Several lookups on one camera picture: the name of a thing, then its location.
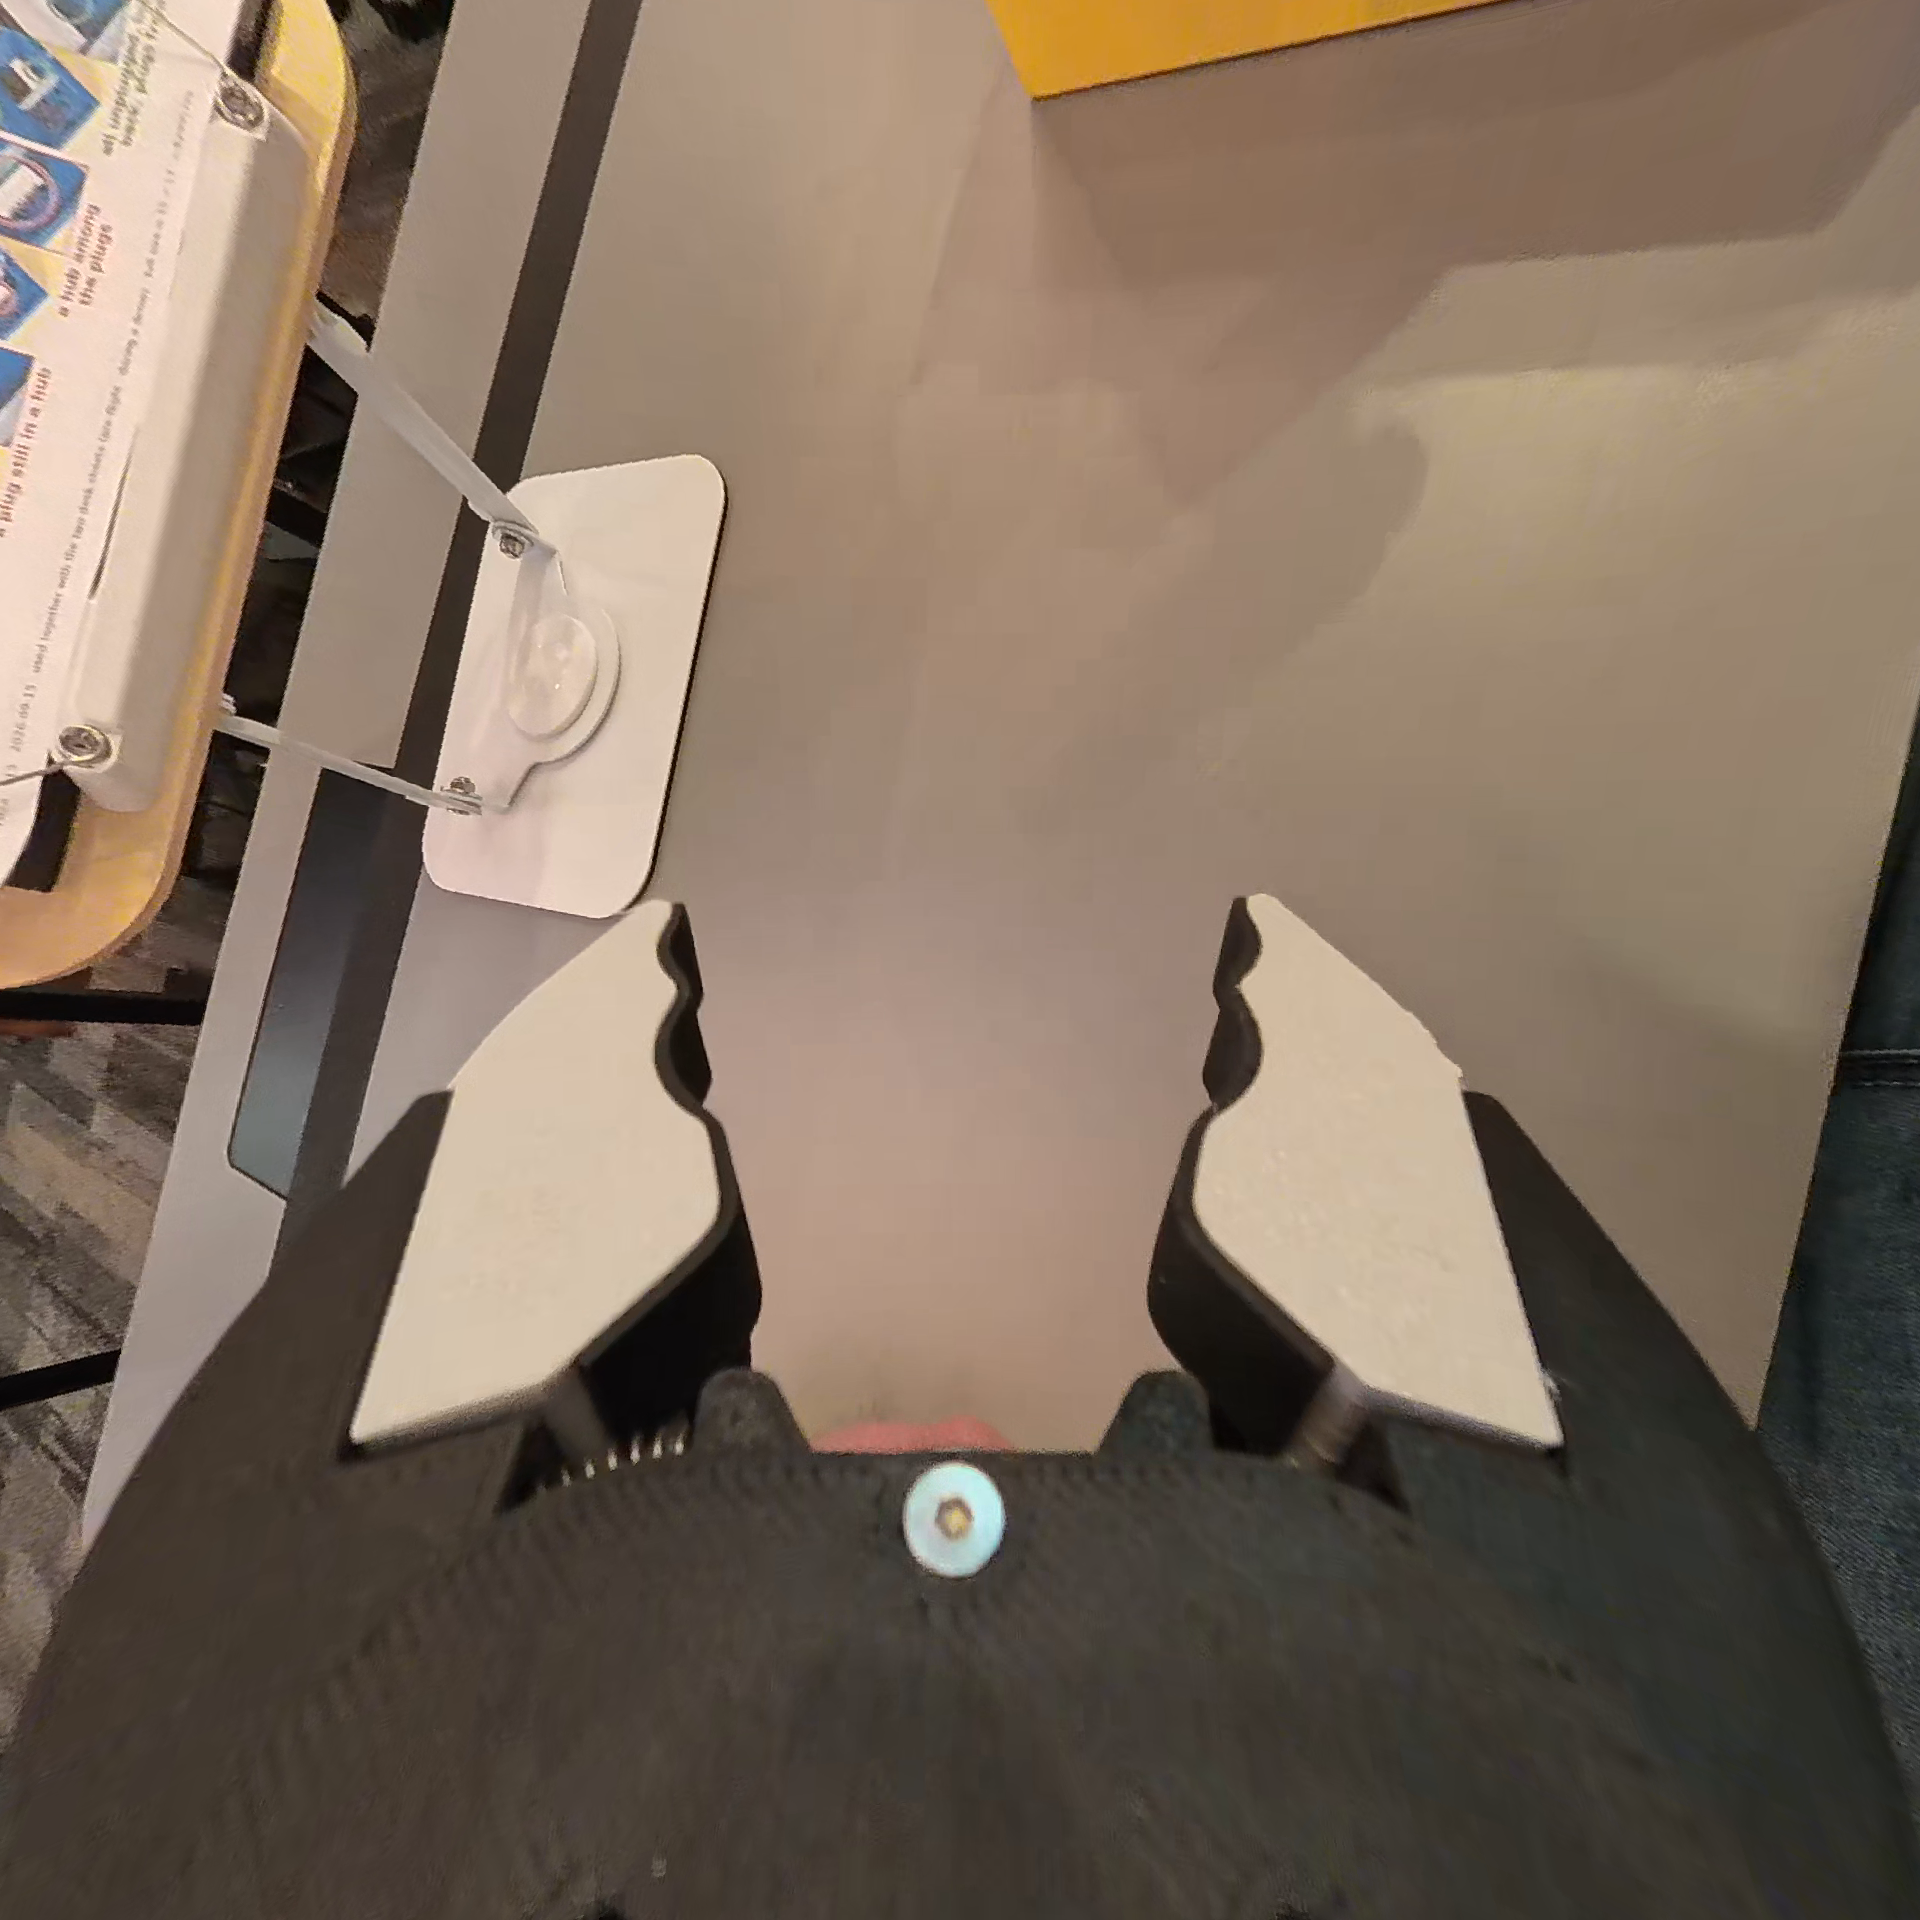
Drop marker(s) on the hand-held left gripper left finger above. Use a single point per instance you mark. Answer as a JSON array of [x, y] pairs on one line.
[[541, 1230]]

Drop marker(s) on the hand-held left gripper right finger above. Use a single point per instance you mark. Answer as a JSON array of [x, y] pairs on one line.
[[1381, 1230]]

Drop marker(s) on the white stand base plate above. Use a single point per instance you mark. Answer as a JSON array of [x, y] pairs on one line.
[[646, 572]]

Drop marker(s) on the person's legs in jeans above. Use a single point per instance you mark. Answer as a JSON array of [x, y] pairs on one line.
[[1862, 1352]]

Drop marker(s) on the printed instruction sheet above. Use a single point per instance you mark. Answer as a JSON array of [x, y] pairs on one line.
[[152, 361]]

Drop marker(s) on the yellow plastic bin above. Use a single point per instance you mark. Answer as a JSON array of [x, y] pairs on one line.
[[1201, 38]]

